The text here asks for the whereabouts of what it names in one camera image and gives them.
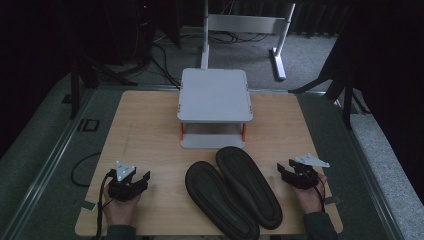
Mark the black stand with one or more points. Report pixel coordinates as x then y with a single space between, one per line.
346 100
75 90

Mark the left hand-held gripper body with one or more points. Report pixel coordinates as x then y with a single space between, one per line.
124 186

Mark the black slipper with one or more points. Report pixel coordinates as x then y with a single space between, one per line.
216 203
250 190

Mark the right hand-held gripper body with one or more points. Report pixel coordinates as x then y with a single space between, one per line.
305 175

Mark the white desk frame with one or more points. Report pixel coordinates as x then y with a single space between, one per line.
248 23

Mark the grey two-tier shoe rack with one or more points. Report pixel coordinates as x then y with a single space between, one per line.
215 96

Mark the person's right hand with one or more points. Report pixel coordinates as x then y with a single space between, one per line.
311 200

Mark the grey tape piece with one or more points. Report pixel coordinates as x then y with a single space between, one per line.
88 205
332 200

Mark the person's left hand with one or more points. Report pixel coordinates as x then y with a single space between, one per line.
120 211

